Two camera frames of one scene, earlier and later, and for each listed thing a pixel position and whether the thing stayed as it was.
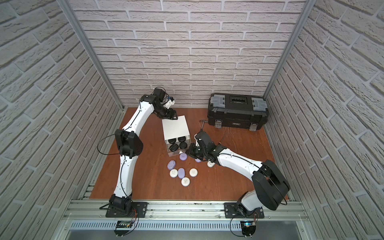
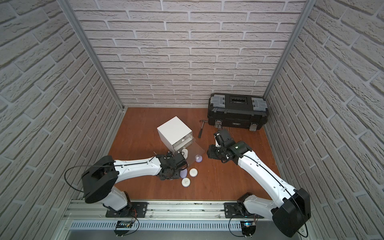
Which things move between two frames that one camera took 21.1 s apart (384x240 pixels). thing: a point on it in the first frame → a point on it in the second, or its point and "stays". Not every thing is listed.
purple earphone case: x=181 y=173 stays
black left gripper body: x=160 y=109 → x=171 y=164
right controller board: x=248 y=228 stays
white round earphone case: x=193 y=172 stays
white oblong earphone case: x=210 y=164 → x=184 y=152
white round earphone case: x=185 y=181 stays
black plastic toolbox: x=238 y=110 stays
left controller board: x=123 y=227 stays
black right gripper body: x=202 y=151 → x=216 y=152
